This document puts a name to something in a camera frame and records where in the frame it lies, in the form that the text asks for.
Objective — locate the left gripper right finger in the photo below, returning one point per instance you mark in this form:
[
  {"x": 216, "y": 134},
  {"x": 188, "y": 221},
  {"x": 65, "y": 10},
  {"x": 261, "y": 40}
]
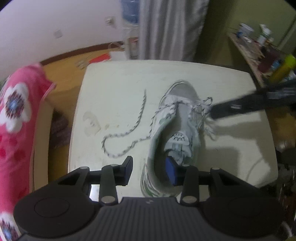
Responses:
[{"x": 186, "y": 176}]

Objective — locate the white mint sneaker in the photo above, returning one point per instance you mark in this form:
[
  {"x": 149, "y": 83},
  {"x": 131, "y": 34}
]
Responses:
[{"x": 176, "y": 131}]

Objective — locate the dark red slippers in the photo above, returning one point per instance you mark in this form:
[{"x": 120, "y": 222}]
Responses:
[{"x": 60, "y": 132}]

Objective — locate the white wall switch plate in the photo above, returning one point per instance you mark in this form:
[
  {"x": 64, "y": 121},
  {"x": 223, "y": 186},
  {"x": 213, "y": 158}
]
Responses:
[{"x": 58, "y": 34}]

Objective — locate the dark red bottle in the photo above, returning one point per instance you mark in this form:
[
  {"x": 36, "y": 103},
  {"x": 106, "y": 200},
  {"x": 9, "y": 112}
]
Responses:
[{"x": 268, "y": 60}]

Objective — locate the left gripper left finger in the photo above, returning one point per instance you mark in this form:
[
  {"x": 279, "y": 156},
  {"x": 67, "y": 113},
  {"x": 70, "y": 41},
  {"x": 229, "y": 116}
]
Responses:
[{"x": 112, "y": 176}]

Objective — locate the white black speckled shoelace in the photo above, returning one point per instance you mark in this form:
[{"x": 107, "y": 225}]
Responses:
[{"x": 138, "y": 125}]

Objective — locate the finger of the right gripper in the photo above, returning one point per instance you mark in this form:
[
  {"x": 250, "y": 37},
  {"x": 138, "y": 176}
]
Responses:
[{"x": 246, "y": 104}]

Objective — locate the blue water bottle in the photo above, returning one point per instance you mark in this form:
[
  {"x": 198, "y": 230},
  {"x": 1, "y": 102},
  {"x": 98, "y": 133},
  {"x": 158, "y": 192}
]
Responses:
[{"x": 130, "y": 11}]

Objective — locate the white paper cup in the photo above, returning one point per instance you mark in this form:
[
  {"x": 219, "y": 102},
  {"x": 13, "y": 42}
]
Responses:
[{"x": 244, "y": 30}]

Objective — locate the cluttered side table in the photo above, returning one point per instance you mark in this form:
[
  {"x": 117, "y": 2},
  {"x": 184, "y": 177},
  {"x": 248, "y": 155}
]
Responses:
[{"x": 252, "y": 53}]

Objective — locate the white wall socket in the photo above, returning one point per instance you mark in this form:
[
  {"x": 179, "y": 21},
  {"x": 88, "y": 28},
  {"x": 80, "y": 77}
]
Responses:
[{"x": 110, "y": 21}]

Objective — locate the red gift box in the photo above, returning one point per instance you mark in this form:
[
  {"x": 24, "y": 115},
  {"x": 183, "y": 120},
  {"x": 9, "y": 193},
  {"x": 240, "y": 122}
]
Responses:
[{"x": 101, "y": 58}]

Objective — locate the grey curtain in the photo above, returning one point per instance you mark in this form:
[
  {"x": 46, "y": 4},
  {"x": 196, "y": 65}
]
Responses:
[{"x": 170, "y": 30}]

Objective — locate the white water dispenser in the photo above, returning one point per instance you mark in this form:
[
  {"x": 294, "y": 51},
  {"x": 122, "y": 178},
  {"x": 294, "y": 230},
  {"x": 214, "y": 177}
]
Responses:
[{"x": 131, "y": 37}]

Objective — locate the white green tube box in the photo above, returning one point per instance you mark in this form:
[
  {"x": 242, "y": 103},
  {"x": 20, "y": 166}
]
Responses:
[{"x": 264, "y": 35}]

